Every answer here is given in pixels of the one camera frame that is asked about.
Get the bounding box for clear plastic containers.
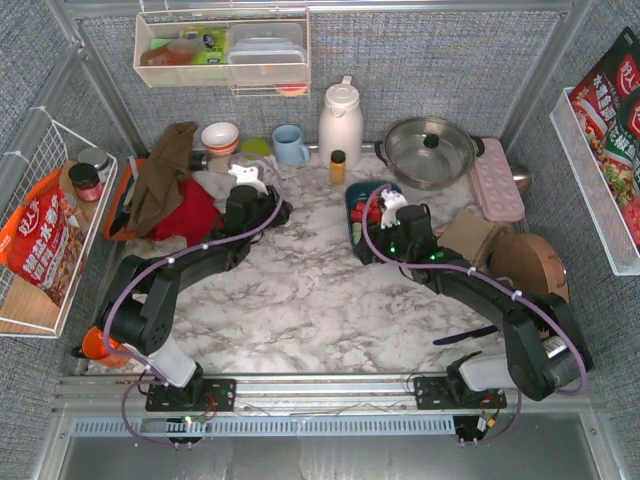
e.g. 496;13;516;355
227;22;307;85

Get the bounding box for white thermos jug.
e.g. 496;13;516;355
318;76;364;168

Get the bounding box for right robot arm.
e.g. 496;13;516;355
362;196;593;401

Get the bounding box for white wire basket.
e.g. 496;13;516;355
1;106;118;338
549;87;639;277

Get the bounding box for steel pot with lid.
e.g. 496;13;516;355
373;117;485;190

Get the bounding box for green lid cup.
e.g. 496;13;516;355
240;138;278;170

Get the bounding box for white wire basket right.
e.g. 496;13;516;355
549;87;639;277

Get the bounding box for steel ladle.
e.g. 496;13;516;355
510;164;533;195

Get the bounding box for green drink packet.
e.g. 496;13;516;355
180;26;228;65

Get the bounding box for white wire basket left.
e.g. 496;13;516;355
1;106;118;338

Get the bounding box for white orange bowl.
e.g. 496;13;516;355
201;122;239;155

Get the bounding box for orange cup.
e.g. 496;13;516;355
71;327;131;369

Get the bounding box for green capsule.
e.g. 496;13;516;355
351;223;362;244

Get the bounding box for teal storage basket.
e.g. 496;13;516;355
345;180;408;265

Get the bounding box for pink egg tray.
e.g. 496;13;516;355
469;136;525;223

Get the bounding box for orange spice bottle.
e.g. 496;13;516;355
329;150;346;185

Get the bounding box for red seasoning packet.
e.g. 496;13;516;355
569;27;639;245

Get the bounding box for pepper grinder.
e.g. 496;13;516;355
189;152;232;174

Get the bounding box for round wooden board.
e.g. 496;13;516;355
488;233;569;302

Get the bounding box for blue mug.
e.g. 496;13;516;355
272;125;310;166

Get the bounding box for brown cloth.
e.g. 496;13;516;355
126;121;198;237

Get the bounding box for orange snack bag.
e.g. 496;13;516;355
1;168;85;307

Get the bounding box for red cloth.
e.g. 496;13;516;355
145;178;223;247

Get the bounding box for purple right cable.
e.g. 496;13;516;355
362;187;590;446

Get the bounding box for orange tray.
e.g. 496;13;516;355
102;163;136;241

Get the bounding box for cream wall rack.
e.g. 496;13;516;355
133;7;311;97

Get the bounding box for purple cable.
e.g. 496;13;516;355
102;152;286;449
362;187;590;446

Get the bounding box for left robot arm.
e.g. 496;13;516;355
96;185;292;392

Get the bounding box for dark lid jar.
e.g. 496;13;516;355
68;163;103;202

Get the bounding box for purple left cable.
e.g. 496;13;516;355
102;152;286;449

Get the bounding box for purple knife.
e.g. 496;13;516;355
433;325;498;346

